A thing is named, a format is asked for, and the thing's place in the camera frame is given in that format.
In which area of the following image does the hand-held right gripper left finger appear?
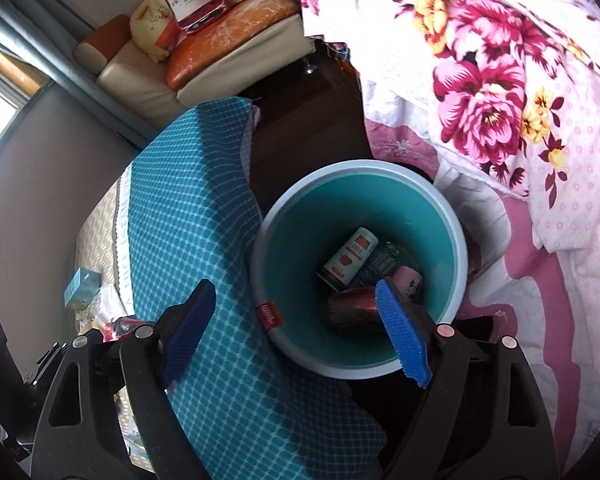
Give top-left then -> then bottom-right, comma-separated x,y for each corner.
30,279 -> 217,480

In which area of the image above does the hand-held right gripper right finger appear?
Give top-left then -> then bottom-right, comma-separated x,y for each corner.
375,276 -> 561,480

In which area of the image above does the teal plastic trash bin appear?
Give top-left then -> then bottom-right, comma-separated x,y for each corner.
250,160 -> 468,380

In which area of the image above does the pink wrapper with dark print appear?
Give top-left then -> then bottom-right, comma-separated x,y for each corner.
392,266 -> 425,306

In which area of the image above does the red drink can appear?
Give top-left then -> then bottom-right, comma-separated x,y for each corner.
327,287 -> 388,336

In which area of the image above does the clear dark plastic packet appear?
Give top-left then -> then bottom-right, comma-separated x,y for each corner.
365,242 -> 406,281

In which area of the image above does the white can with red print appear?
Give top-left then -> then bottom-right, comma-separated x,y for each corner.
316,227 -> 378,291

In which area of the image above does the small teal box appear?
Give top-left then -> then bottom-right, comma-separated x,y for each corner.
64,267 -> 102,308

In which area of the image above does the blue checkered blanket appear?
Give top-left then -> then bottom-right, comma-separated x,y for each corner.
115,97 -> 388,480

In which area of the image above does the pink and white bed sheet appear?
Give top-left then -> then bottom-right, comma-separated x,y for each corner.
362,115 -> 600,461

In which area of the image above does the beige patterned mattress cover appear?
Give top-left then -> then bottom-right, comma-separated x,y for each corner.
75,180 -> 136,321

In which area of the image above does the cream leather sofa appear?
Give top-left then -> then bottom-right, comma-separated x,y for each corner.
75,0 -> 316,126

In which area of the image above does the pink floral quilt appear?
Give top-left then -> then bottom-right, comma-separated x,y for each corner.
300,0 -> 600,266

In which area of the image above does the orange seat cushion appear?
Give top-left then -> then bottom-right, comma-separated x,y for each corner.
166,0 -> 301,87

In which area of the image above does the yellow pillow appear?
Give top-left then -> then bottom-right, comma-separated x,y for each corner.
130,0 -> 181,63

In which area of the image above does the grey-blue curtain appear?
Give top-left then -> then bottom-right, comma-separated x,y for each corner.
0,0 -> 146,146

